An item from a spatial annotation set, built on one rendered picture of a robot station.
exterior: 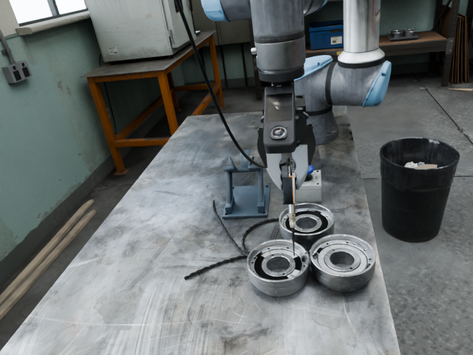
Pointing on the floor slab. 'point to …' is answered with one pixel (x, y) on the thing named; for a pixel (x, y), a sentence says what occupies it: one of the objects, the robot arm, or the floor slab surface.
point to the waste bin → (415, 187)
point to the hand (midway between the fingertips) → (288, 184)
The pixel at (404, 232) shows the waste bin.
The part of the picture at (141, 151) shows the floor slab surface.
